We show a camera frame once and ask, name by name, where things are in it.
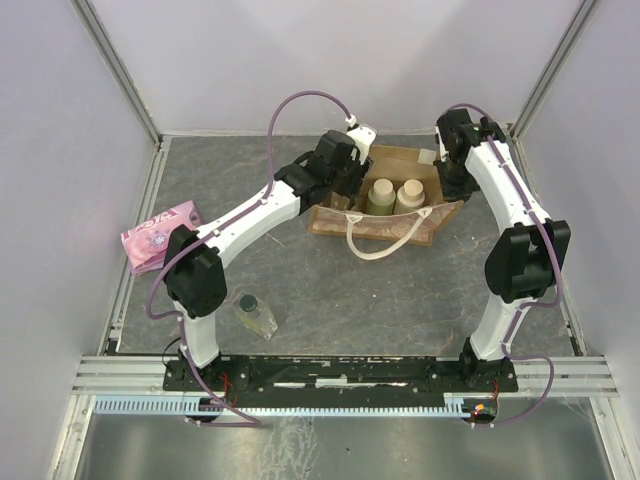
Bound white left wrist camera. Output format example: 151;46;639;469
347;124;377;164

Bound aluminium frame post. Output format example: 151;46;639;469
69;0;164;146

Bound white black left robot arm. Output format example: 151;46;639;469
164;125;377;390

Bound brown canvas tote bag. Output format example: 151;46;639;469
308;145;463;261

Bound aluminium front rail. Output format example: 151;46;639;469
72;356;619;398

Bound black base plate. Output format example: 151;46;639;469
162;353;519;401

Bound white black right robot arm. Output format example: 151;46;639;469
435;103;571;391

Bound clear square bottle yellow liquid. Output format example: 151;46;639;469
233;290;278;340

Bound beige lotion bottle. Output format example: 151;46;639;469
393;179;425;215

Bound pink tissue pack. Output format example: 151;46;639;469
120;200;201;275

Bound yellow-green lotion bottle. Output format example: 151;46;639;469
365;179;396;216

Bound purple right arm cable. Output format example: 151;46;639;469
437;103;566;426

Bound blue slotted cable duct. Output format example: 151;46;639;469
93;392;496;416

